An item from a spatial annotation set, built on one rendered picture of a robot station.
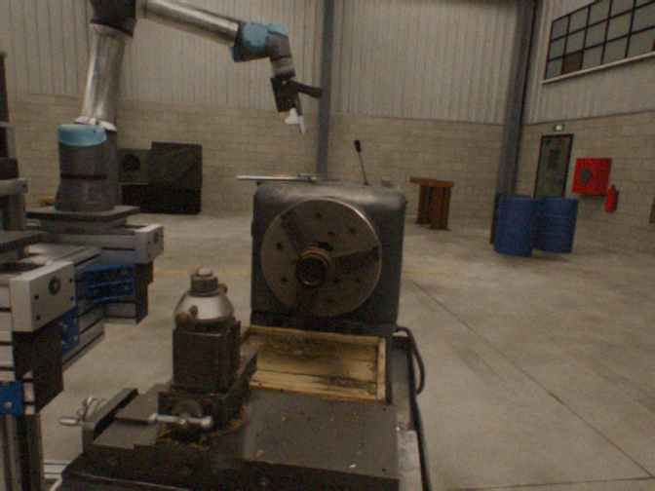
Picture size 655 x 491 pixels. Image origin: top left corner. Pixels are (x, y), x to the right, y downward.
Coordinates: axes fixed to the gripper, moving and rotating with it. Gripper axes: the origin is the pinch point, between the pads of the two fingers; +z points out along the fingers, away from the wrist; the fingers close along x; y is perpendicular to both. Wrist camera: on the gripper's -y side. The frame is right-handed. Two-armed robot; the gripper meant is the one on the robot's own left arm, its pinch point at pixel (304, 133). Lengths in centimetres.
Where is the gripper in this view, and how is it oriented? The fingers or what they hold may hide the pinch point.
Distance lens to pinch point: 159.1
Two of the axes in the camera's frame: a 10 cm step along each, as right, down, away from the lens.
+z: 2.1, 9.4, 2.5
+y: -9.7, 2.2, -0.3
